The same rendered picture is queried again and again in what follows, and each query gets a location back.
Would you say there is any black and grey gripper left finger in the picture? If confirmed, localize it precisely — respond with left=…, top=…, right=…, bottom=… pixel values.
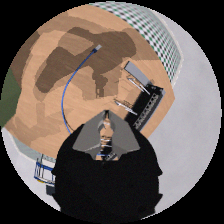
left=51, top=109, right=107, bottom=176

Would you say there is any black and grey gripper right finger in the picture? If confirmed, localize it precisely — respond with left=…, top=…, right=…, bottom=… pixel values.
left=107, top=109, right=163, bottom=176

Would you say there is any black network patch panel rack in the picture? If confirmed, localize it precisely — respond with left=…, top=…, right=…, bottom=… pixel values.
left=97, top=61, right=166, bottom=160

